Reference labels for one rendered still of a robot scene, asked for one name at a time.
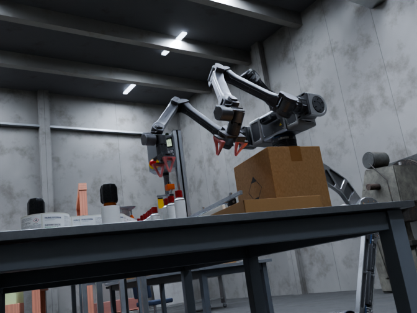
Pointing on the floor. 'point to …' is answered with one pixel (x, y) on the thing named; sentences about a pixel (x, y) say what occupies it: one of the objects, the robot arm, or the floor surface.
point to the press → (381, 172)
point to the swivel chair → (151, 297)
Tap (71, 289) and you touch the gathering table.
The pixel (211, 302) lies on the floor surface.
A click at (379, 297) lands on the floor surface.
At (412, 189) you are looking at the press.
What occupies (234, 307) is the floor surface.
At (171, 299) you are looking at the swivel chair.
